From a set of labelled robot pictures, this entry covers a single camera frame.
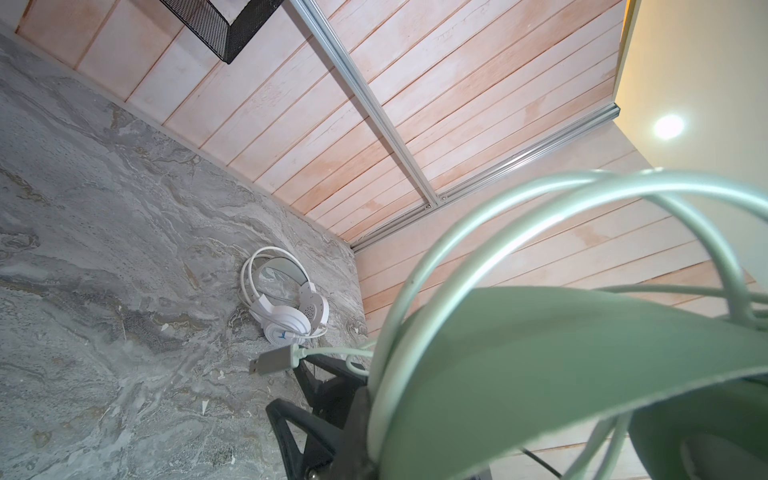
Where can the black wire mesh basket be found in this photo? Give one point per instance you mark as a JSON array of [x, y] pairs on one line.
[[225, 39]]

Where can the white headphones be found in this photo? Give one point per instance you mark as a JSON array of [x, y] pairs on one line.
[[279, 294]]

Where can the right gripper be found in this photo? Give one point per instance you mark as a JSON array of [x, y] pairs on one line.
[[309, 439]]

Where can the aluminium frame bar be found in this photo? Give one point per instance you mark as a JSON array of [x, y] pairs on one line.
[[324, 33]]

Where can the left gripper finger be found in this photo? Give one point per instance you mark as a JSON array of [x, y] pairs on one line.
[[351, 460]]

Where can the green headphones with cable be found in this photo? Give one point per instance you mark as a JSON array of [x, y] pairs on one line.
[[461, 373]]

